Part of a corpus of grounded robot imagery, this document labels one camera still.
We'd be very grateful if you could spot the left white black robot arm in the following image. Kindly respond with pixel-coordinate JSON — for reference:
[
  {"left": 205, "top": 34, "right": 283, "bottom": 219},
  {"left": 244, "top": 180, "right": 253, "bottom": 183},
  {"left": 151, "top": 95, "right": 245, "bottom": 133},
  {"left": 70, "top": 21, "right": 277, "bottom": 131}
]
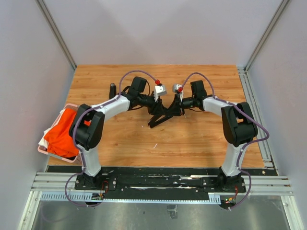
[{"left": 69, "top": 77, "right": 166, "bottom": 190}]

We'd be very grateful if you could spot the white cloth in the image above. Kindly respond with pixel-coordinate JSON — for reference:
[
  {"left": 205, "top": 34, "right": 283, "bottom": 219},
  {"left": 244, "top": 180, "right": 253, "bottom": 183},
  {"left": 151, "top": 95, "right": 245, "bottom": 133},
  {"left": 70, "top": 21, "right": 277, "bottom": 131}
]
[{"left": 38, "top": 128, "right": 50, "bottom": 149}]

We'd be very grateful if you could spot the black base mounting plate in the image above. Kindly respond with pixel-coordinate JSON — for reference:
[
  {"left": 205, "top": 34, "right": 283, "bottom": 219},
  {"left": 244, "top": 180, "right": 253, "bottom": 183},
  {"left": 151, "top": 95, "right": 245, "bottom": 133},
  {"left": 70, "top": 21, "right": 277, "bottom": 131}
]
[{"left": 74, "top": 167, "right": 247, "bottom": 195}]

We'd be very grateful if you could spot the orange cloth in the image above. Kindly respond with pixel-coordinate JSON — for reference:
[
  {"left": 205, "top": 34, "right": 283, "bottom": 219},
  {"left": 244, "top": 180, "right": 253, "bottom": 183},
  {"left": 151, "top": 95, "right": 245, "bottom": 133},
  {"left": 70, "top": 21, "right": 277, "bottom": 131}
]
[{"left": 45, "top": 108, "right": 79, "bottom": 159}]

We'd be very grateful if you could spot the black stapler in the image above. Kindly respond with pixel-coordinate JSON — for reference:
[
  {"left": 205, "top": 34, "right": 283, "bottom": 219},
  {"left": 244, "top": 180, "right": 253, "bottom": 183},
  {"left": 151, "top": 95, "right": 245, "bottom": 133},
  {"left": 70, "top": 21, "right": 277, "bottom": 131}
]
[
  {"left": 147, "top": 109, "right": 181, "bottom": 128},
  {"left": 109, "top": 83, "right": 117, "bottom": 99}
]

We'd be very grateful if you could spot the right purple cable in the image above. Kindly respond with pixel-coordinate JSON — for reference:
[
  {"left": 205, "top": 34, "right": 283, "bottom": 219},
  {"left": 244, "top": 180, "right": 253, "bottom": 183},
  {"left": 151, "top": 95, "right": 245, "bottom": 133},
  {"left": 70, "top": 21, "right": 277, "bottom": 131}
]
[{"left": 177, "top": 72, "right": 270, "bottom": 211}]

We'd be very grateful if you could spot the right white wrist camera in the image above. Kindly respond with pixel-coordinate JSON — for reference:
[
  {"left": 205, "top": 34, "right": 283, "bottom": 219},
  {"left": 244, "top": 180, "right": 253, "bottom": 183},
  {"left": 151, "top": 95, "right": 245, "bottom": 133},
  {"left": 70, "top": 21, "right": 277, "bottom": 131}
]
[{"left": 172, "top": 84, "right": 182, "bottom": 93}]

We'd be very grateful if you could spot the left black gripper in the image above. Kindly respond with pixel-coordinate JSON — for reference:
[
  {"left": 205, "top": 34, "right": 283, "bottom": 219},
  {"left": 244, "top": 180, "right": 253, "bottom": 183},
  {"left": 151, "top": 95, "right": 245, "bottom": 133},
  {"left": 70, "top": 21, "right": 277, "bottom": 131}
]
[{"left": 138, "top": 93, "right": 165, "bottom": 115}]

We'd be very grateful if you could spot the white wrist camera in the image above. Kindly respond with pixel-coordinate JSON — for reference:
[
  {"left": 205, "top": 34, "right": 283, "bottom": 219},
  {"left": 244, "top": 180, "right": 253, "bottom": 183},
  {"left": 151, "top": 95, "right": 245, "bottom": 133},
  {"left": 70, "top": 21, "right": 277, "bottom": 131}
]
[
  {"left": 172, "top": 84, "right": 182, "bottom": 93},
  {"left": 153, "top": 85, "right": 167, "bottom": 101}
]

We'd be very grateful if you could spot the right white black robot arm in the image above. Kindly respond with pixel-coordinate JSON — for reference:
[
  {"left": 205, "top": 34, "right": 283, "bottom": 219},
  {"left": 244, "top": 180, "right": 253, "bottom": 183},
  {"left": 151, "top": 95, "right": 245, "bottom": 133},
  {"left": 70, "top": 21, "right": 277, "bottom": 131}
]
[{"left": 172, "top": 80, "right": 258, "bottom": 192}]

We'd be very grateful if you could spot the grey cable duct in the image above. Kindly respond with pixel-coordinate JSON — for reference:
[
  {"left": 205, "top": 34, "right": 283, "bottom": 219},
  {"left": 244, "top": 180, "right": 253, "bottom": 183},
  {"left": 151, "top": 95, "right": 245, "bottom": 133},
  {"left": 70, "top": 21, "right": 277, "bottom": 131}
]
[{"left": 40, "top": 192, "right": 222, "bottom": 205}]

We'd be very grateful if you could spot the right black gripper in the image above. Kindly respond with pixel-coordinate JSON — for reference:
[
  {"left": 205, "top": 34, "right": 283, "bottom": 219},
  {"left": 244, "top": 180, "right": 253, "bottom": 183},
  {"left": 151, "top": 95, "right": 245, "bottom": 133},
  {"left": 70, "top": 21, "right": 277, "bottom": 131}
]
[{"left": 166, "top": 94, "right": 197, "bottom": 116}]

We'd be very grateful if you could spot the pink plastic basket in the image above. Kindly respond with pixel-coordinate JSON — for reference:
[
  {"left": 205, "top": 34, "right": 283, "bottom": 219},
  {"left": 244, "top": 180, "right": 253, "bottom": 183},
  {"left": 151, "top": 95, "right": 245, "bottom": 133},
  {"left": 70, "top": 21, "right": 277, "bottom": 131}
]
[{"left": 37, "top": 103, "right": 80, "bottom": 163}]

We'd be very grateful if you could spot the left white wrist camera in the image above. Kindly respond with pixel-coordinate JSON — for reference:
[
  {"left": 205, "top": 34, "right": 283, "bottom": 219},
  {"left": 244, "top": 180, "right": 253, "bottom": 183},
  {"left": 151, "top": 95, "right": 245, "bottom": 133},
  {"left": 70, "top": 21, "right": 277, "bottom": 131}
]
[{"left": 153, "top": 85, "right": 167, "bottom": 101}]

